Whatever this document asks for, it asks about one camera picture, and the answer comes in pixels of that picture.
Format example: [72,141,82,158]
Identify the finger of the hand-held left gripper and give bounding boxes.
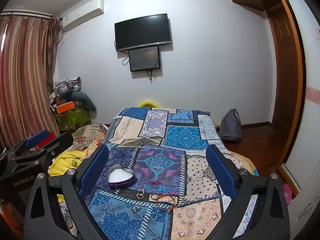
[12,132,74,167]
[7,129,50,158]

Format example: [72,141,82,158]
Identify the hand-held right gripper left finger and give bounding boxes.
[23,144,110,240]

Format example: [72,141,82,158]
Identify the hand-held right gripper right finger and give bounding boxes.
[205,144,290,240]

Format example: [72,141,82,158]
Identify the heart-shaped purple tin box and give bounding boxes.
[107,164,137,190]

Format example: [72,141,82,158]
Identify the brown beaded bracelet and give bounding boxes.
[156,195,177,212]

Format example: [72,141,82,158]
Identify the yellow blanket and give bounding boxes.
[48,147,88,203]

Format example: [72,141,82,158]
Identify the striped orange blanket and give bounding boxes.
[71,123,112,153]

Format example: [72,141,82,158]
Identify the orange box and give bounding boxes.
[55,101,76,114]

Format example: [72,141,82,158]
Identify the grey backpack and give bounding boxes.
[219,108,243,142]

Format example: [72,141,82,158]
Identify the pile of clothes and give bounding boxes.
[48,76,83,105]

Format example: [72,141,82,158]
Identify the striped red curtain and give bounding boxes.
[0,10,64,147]

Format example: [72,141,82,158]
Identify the blue patchwork blanket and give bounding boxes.
[60,107,260,240]

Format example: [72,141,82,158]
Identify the pink slippers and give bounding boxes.
[282,183,293,206]

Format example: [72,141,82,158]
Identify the yellow plastic stool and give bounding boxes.
[138,100,161,109]

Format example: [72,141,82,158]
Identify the white sliding wardrobe door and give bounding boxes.
[281,0,320,207]

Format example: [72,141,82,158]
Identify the brown wooden door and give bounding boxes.
[267,5,301,132]

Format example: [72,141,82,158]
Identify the white air conditioner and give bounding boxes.
[60,0,104,29]

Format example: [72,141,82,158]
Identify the small black wall monitor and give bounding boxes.
[128,46,161,72]

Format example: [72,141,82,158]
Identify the black wall television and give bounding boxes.
[114,13,172,52]

